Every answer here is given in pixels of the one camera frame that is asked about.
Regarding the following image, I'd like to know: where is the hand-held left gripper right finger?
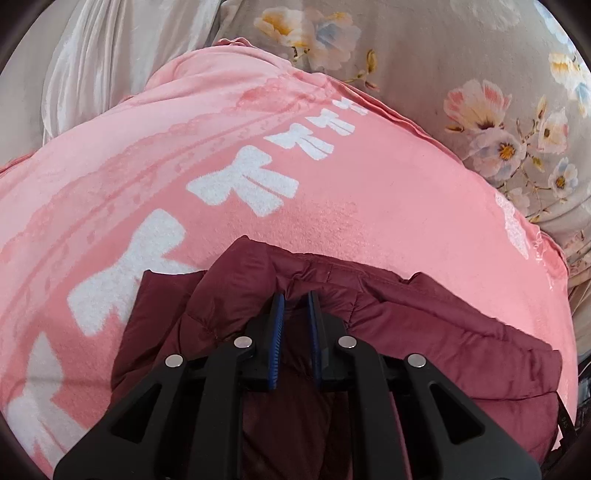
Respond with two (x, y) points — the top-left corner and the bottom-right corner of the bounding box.
(307, 290), (543, 480)

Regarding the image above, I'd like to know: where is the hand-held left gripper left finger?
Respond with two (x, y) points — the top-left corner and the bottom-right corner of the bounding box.
(53, 292), (287, 480)

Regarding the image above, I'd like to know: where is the maroon puffer jacket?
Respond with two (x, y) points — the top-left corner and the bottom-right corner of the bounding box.
(111, 235), (578, 480)

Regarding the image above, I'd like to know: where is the pink blanket with white bows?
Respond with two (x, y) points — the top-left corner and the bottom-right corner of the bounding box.
(0, 39), (580, 480)

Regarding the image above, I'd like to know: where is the grey floral bed sheet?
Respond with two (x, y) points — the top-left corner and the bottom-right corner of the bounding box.
(217, 0), (591, 301)

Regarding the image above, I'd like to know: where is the white satin curtain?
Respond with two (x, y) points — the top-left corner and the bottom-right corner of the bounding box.
(0, 0), (227, 148)

